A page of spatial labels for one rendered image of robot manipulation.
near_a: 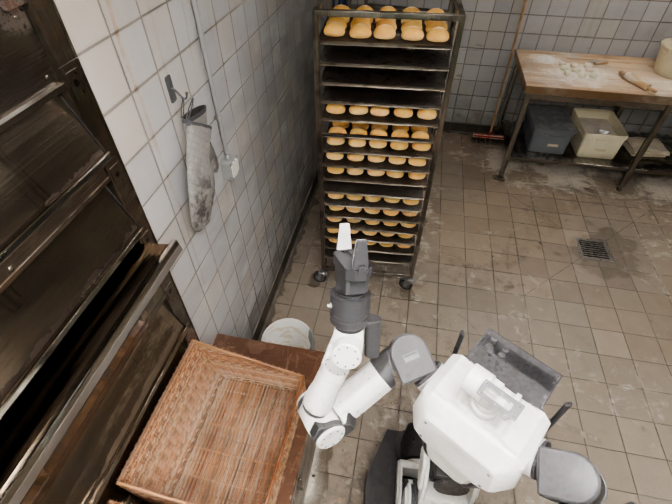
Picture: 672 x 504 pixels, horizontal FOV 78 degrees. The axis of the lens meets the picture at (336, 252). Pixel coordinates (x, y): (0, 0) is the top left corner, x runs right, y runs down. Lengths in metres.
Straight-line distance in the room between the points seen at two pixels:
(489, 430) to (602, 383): 2.05
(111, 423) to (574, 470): 1.27
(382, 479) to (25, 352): 1.61
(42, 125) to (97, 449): 0.94
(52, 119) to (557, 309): 2.97
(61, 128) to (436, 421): 1.11
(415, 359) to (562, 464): 0.36
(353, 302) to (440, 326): 2.06
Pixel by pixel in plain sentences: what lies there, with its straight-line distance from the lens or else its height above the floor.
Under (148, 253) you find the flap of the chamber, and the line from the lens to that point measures 1.39.
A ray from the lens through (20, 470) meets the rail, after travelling 1.10.
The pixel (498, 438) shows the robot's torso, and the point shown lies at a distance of 1.04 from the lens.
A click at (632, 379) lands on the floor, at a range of 3.15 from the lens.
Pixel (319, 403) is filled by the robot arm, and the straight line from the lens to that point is 1.02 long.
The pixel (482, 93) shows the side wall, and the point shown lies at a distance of 4.75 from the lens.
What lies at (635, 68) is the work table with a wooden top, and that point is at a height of 0.90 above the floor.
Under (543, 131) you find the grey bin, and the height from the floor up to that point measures 0.45.
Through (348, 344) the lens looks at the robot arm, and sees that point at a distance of 0.88.
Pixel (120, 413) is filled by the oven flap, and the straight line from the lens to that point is 1.59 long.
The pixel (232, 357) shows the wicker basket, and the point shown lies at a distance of 1.82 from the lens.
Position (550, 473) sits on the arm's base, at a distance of 1.06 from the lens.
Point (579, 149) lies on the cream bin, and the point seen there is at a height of 0.30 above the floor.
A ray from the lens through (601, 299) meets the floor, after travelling 3.48.
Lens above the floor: 2.31
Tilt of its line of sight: 46 degrees down
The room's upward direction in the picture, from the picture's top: straight up
